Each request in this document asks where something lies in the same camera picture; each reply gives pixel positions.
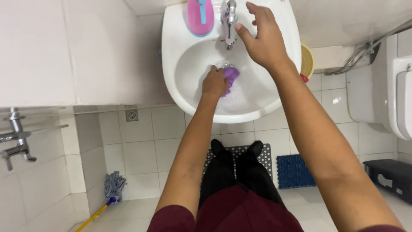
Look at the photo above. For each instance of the person's right hand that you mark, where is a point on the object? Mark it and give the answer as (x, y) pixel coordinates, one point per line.
(265, 40)

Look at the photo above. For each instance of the person's left hand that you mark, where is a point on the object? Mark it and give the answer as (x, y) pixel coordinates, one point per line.
(213, 84)

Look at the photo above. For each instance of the person's left fingers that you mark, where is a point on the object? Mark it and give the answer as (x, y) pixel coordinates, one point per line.
(218, 71)

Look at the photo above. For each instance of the purple cleaning cloth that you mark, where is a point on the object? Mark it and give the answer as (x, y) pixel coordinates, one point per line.
(230, 78)

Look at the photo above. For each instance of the white ceramic sink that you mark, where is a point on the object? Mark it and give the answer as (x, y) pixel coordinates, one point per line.
(231, 64)

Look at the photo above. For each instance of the chrome sink faucet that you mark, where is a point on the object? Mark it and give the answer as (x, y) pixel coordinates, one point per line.
(229, 23)

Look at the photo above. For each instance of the pink plastic bottle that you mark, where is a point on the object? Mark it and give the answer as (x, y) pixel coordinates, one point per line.
(200, 16)

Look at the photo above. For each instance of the yellow plastic bucket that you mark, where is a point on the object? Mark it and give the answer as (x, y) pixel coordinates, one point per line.
(307, 62)

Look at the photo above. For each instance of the metal floor drain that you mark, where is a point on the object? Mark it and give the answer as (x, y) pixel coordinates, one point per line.
(131, 115)

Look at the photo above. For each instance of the grey perforated floor mat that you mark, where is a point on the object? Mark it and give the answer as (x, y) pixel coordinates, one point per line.
(265, 158)

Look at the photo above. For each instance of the person's legs in black trousers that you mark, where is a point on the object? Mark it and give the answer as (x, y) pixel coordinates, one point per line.
(236, 174)

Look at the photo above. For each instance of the blue plastic floor mat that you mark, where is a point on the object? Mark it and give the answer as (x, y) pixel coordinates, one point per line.
(294, 171)

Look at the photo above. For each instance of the person's maroon shirt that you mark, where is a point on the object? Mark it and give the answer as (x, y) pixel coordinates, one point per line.
(231, 214)

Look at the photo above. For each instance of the white toilet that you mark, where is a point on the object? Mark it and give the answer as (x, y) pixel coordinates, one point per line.
(383, 87)

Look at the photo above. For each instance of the dark plastic step stool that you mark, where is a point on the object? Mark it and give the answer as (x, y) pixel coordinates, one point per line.
(390, 179)

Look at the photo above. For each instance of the chrome wall tap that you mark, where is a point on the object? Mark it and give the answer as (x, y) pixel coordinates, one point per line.
(16, 138)

